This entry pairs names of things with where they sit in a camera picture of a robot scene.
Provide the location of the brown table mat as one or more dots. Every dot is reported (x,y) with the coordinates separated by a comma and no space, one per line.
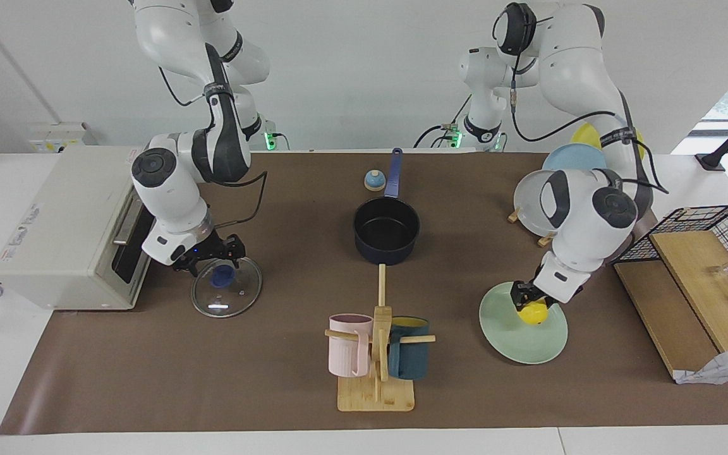
(244,379)

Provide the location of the dark wooden board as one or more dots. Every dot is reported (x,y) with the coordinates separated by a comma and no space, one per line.
(667,316)

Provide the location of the wooden plate rack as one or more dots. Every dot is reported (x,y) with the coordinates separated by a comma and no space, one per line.
(547,241)

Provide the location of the light wooden board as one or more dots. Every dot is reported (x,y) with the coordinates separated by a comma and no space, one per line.
(699,278)

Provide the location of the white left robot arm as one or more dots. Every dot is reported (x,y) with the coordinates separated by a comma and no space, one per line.
(585,234)

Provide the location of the yellow potato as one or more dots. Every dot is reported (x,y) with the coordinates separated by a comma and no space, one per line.
(533,316)

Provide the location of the yellow plate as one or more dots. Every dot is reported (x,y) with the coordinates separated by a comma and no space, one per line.
(586,136)

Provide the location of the white checkered cloth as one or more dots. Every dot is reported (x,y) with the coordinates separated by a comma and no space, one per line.
(727,366)

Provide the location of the green plate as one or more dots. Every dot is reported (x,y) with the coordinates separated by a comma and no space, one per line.
(515,344)

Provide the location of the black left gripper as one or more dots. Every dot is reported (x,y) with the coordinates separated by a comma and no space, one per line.
(526,289)

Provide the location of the grey plate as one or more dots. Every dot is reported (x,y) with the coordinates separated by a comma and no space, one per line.
(528,202)

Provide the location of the dark blue pot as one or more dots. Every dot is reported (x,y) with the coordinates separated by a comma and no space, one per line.
(386,234)

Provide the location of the wooden mug rack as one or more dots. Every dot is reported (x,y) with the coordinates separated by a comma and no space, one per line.
(376,395)

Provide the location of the light blue plate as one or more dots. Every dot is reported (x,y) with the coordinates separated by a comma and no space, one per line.
(576,158)

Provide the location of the dark teal mug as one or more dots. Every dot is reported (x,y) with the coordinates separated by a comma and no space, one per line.
(411,360)

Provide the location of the white socket box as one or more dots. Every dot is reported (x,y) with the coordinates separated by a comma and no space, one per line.
(54,136)

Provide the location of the pink mug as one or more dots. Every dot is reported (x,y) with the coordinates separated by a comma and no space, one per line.
(346,351)

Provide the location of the beige toaster oven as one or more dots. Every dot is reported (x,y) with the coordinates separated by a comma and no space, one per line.
(60,227)

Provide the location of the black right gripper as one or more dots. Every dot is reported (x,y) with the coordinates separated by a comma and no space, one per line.
(209,249)

